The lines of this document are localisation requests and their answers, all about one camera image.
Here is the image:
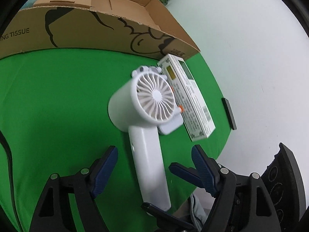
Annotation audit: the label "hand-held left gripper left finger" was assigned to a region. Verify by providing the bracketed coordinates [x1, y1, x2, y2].
[30, 146, 119, 232]

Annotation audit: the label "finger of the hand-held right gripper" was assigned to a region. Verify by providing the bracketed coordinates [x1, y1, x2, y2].
[141, 202, 196, 232]
[168, 163, 203, 188]

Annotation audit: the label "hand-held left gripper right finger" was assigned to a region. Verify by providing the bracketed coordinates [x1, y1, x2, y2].
[191, 144, 282, 232]

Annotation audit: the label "white hand-held fan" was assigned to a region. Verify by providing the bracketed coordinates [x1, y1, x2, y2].
[108, 72, 182, 214]

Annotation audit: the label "large cardboard box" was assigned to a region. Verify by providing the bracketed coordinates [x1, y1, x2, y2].
[0, 0, 201, 60]

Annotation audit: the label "person's grey pants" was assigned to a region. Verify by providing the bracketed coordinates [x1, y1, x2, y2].
[173, 193, 208, 232]

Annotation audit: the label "grey plastic gadget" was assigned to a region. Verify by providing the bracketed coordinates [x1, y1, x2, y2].
[132, 65, 184, 136]

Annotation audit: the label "black flat rectangular object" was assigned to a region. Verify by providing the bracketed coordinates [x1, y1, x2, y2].
[222, 98, 237, 130]

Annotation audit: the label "white printed device box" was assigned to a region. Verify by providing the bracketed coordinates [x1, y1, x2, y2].
[157, 54, 216, 142]

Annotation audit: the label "green tablecloth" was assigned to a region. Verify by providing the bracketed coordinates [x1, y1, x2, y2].
[0, 47, 231, 232]

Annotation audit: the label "black cable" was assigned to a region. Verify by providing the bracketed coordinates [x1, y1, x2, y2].
[0, 130, 21, 232]

